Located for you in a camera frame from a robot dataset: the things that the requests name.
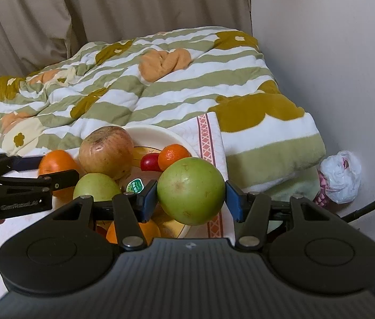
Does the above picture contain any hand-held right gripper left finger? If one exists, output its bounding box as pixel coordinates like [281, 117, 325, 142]
[52, 179, 158, 250]

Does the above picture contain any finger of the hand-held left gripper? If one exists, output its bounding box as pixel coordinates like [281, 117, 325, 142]
[0, 154, 43, 177]
[0, 169, 80, 221]

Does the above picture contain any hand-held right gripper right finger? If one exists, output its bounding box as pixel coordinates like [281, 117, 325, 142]
[225, 180, 342, 250]

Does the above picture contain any brown kiwi with green sticker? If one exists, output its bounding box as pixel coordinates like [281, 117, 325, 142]
[118, 176, 157, 196]

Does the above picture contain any large orange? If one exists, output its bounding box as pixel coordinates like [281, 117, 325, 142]
[106, 219, 161, 245]
[38, 150, 81, 202]

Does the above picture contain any small green apple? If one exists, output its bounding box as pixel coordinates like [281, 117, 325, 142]
[156, 157, 226, 226]

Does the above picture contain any small mandarin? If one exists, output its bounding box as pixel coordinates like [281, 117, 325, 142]
[158, 144, 191, 171]

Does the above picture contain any large green apple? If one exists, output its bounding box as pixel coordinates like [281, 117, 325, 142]
[73, 173, 121, 203]

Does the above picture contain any cream oval dish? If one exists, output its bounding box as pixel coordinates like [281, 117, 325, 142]
[117, 124, 201, 240]

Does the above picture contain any red cherry tomato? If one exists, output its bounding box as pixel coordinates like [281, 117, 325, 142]
[140, 153, 160, 172]

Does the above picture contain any yellow red apple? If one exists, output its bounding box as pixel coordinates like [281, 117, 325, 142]
[79, 125, 135, 182]

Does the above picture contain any pink and white floral towel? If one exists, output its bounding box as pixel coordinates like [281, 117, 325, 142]
[0, 111, 238, 309]

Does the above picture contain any pink patterned cloth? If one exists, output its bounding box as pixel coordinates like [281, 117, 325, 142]
[314, 169, 332, 208]

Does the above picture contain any green striped flower blanket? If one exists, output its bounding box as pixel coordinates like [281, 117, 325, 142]
[0, 27, 327, 203]

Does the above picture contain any white plastic bag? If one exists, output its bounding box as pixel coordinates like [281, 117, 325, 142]
[320, 150, 362, 205]

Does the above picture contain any beige curtain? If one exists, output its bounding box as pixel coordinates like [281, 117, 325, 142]
[0, 0, 252, 83]

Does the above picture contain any black cable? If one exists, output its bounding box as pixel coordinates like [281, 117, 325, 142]
[340, 183, 375, 223]

